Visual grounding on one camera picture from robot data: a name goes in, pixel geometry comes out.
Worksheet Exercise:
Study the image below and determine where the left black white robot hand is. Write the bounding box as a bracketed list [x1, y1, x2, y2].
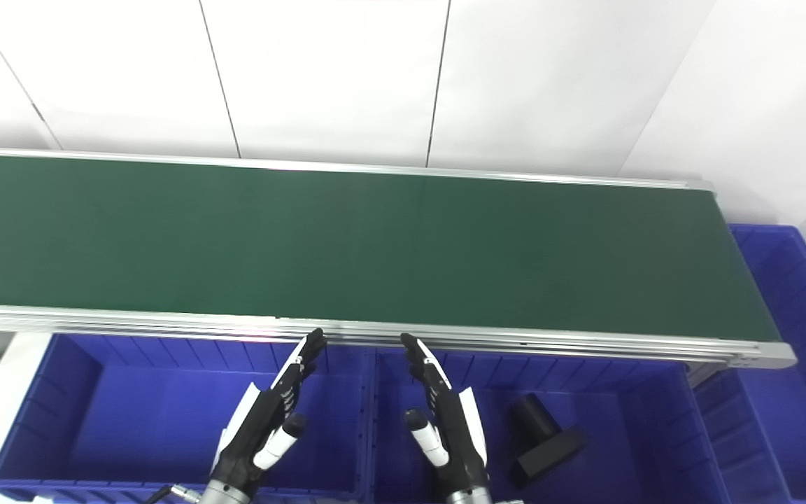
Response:
[211, 328, 328, 487]

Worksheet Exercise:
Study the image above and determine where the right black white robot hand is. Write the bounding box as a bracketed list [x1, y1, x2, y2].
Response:
[400, 332, 491, 494]

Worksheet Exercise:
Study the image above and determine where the black cylinder block part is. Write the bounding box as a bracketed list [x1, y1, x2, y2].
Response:
[508, 393, 589, 489]

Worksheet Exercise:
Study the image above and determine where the blue plastic bin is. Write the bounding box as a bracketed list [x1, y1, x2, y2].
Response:
[693, 224, 806, 501]
[0, 332, 379, 503]
[368, 346, 733, 504]

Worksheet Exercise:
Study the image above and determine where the green conveyor belt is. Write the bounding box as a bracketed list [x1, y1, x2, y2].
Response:
[0, 147, 798, 370]
[0, 154, 783, 344]

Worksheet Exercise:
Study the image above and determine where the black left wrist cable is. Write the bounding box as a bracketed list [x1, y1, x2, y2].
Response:
[144, 483, 204, 504]

